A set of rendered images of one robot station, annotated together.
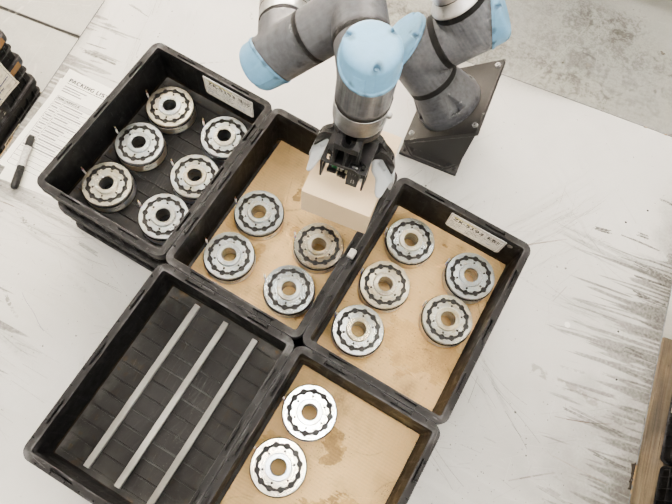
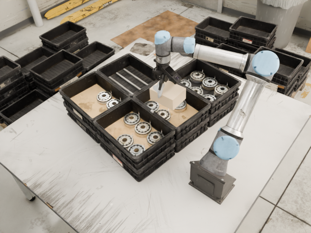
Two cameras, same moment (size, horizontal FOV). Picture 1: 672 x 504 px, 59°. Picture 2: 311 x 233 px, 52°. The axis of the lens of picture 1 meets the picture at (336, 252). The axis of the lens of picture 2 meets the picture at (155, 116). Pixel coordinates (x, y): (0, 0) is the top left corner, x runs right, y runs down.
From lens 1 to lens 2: 1.64 m
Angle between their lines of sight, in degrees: 57
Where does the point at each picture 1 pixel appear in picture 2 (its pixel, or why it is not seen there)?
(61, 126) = not seen: hidden behind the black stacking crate
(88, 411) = (136, 70)
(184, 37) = (266, 113)
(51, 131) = not seen: hidden behind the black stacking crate
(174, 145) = (209, 92)
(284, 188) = (187, 113)
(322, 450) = (103, 108)
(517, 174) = (183, 209)
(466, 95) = (207, 162)
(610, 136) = not seen: outside the picture
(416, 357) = (117, 134)
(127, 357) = (146, 77)
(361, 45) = (162, 32)
